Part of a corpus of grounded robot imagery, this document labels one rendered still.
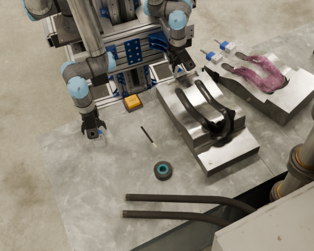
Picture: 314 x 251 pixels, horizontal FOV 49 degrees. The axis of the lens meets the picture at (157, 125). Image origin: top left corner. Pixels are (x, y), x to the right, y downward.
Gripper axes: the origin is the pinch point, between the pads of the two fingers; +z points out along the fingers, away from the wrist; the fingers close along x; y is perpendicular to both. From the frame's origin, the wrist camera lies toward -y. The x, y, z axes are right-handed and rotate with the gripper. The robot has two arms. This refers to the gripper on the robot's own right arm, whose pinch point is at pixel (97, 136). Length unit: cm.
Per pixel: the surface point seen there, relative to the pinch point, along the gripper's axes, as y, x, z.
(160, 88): 16.5, -34.3, -3.7
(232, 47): 33, -77, -3
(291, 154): -51, -59, -44
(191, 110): 0.2, -44.7, -2.6
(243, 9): 163, -145, 86
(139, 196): -33.4, -13.0, 0.8
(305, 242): -78, -44, -62
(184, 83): 15.9, -45.8, -3.7
